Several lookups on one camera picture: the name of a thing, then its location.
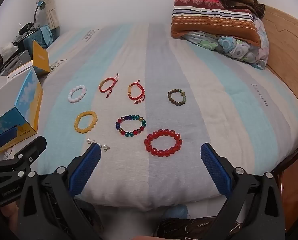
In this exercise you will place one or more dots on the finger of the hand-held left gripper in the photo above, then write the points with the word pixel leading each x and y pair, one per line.
pixel 26 152
pixel 4 134

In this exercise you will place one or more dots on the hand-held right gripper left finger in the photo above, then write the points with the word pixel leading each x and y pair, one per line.
pixel 85 170

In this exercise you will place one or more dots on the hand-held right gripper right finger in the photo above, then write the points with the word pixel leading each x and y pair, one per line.
pixel 215 172

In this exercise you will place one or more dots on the blue yellow cardboard box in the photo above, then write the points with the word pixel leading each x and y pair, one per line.
pixel 23 100

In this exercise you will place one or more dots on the person's left hand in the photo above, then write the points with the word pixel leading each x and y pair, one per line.
pixel 10 212

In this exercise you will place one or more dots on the light blue fluffy item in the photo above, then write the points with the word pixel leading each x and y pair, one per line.
pixel 175 211

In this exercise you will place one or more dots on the grey suitcase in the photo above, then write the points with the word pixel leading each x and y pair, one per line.
pixel 16 62

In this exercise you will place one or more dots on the white plastic bag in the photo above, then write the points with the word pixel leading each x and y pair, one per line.
pixel 7 49

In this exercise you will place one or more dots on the teal suitcase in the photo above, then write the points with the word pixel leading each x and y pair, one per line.
pixel 36 40

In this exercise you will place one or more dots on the striped bedsheet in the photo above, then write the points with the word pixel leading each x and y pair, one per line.
pixel 164 80

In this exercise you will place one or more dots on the light blue cloth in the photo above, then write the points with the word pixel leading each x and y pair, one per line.
pixel 46 35

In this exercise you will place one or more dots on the black bag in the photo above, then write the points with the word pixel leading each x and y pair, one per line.
pixel 27 28

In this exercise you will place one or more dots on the floral quilt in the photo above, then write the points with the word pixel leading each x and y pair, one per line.
pixel 234 50

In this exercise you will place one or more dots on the blue desk lamp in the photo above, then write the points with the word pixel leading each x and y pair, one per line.
pixel 40 4

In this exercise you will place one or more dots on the beige curtain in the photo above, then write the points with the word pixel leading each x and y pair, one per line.
pixel 51 7

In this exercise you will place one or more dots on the striped folded blanket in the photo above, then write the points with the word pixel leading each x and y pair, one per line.
pixel 214 20

